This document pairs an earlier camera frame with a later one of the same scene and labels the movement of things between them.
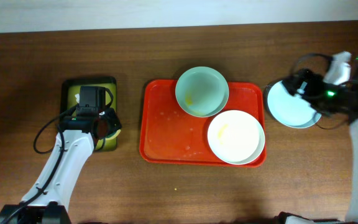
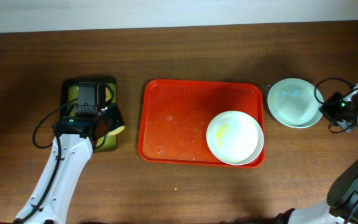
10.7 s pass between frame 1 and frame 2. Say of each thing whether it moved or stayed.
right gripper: moved
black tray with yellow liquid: stayed
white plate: stayed
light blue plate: stayed
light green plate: moved
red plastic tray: stayed
